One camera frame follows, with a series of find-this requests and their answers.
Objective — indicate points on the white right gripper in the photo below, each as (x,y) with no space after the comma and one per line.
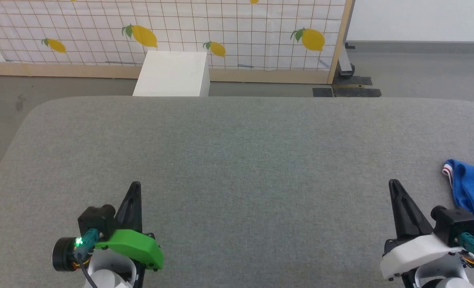
(417,256)

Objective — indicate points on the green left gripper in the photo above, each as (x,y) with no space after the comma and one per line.
(137,246)

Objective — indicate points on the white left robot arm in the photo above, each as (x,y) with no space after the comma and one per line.
(109,276)

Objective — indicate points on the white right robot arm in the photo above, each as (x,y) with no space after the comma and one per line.
(441,278)

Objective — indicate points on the black floor tape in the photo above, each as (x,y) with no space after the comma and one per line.
(349,91)

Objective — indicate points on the white box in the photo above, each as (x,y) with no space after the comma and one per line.
(173,74)

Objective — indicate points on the metal screen foot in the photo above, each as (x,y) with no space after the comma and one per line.
(346,64)

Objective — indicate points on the lemon print grid screen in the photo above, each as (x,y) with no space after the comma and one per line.
(241,24)

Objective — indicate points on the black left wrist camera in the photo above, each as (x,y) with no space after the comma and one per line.
(97,222)

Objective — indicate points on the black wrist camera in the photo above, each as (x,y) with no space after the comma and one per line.
(455,224)
(97,222)

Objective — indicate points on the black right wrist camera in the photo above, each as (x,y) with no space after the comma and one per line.
(455,224)

